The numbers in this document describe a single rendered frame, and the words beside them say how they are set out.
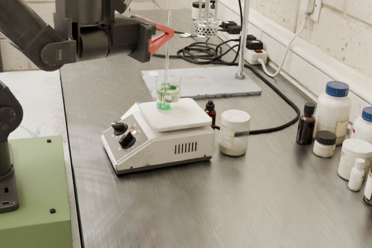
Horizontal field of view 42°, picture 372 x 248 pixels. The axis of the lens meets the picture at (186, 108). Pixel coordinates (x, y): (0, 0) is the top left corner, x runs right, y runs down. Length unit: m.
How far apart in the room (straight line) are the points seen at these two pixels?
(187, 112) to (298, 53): 0.50
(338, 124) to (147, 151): 0.42
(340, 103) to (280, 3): 0.59
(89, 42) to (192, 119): 0.27
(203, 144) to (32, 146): 0.32
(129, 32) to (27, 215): 0.33
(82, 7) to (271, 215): 0.46
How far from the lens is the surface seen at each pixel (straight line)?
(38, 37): 0.75
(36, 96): 1.28
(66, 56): 0.77
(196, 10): 2.01
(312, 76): 1.32
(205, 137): 0.95
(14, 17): 0.74
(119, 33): 0.81
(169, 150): 0.93
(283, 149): 1.05
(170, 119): 0.94
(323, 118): 1.08
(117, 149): 0.94
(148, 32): 0.82
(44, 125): 1.13
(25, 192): 0.80
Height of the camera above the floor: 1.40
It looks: 25 degrees down
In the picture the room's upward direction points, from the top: 3 degrees clockwise
